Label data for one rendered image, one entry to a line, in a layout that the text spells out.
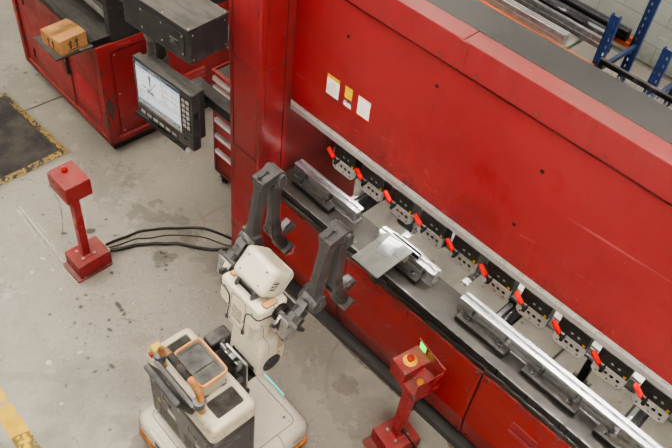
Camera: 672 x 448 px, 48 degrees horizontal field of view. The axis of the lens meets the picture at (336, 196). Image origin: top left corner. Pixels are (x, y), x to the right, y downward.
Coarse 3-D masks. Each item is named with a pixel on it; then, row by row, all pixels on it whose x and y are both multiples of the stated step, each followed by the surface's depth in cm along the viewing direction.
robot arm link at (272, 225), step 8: (280, 176) 324; (280, 184) 327; (272, 192) 333; (280, 192) 336; (272, 200) 336; (280, 200) 340; (272, 208) 340; (272, 216) 344; (264, 224) 353; (272, 224) 347; (280, 224) 351; (272, 232) 350; (280, 232) 355
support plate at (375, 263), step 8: (384, 240) 387; (368, 248) 382; (400, 248) 384; (408, 248) 384; (352, 256) 377; (360, 256) 378; (368, 256) 378; (376, 256) 379; (384, 256) 379; (392, 256) 380; (400, 256) 380; (360, 264) 375; (368, 264) 374; (376, 264) 375; (384, 264) 375; (392, 264) 376; (376, 272) 371; (384, 272) 372
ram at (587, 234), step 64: (320, 0) 342; (320, 64) 364; (384, 64) 330; (448, 64) 303; (320, 128) 389; (384, 128) 350; (448, 128) 319; (512, 128) 293; (448, 192) 338; (512, 192) 309; (576, 192) 284; (640, 192) 263; (512, 256) 326; (576, 256) 299; (640, 256) 276; (640, 320) 290
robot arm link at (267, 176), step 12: (264, 168) 326; (276, 168) 326; (252, 180) 325; (264, 180) 322; (276, 180) 326; (264, 192) 327; (252, 204) 332; (264, 204) 333; (252, 216) 335; (252, 228) 338; (252, 240) 343
